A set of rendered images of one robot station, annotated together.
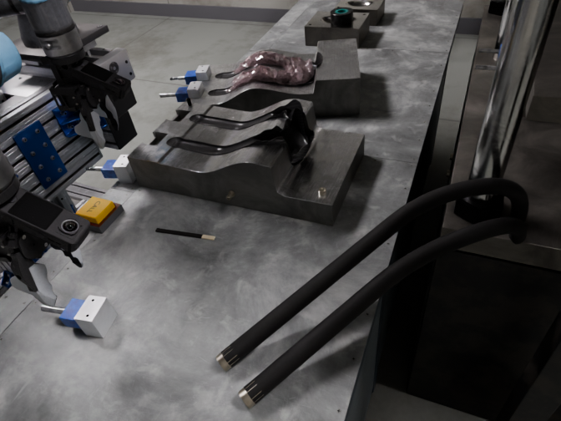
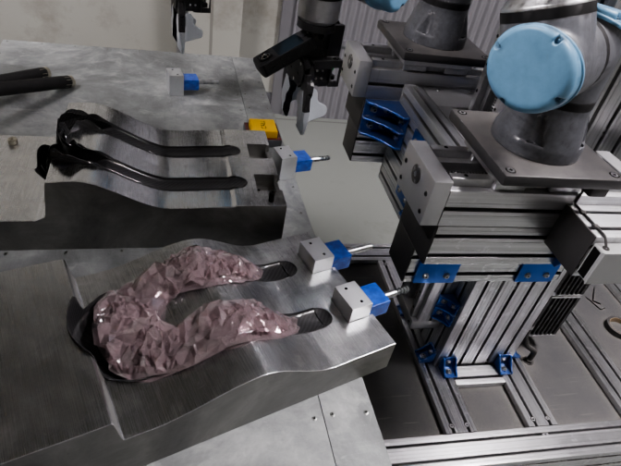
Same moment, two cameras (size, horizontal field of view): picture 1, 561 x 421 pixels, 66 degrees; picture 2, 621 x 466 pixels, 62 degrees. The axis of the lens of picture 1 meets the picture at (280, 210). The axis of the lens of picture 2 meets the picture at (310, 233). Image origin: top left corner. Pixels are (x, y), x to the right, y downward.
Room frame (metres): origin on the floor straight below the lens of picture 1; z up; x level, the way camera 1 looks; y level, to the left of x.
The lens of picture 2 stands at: (1.61, -0.28, 1.41)
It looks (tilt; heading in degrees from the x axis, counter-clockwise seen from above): 38 degrees down; 133
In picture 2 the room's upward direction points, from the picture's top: 12 degrees clockwise
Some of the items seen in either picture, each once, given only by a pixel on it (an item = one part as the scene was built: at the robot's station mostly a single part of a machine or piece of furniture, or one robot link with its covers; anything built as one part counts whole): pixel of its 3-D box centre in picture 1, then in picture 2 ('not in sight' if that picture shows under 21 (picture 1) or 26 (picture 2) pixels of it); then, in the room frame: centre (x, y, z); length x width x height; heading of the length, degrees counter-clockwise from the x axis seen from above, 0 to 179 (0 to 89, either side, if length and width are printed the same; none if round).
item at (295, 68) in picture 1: (270, 67); (196, 301); (1.21, -0.03, 0.90); 0.26 x 0.18 x 0.08; 79
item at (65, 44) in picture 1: (60, 43); (318, 7); (0.90, 0.39, 1.15); 0.08 x 0.08 x 0.05
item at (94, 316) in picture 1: (73, 312); (193, 81); (0.48, 0.39, 0.83); 0.13 x 0.05 x 0.05; 71
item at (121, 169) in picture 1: (109, 169); (303, 160); (0.91, 0.41, 0.83); 0.13 x 0.05 x 0.05; 76
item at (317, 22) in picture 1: (337, 29); not in sight; (1.58, -0.30, 0.84); 0.20 x 0.15 x 0.07; 62
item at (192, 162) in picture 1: (247, 148); (137, 172); (0.86, 0.06, 0.87); 0.50 x 0.26 x 0.14; 62
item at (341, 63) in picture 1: (273, 79); (194, 327); (1.21, -0.03, 0.86); 0.50 x 0.26 x 0.11; 79
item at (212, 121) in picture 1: (240, 127); (144, 152); (0.87, 0.07, 0.92); 0.35 x 0.16 x 0.09; 62
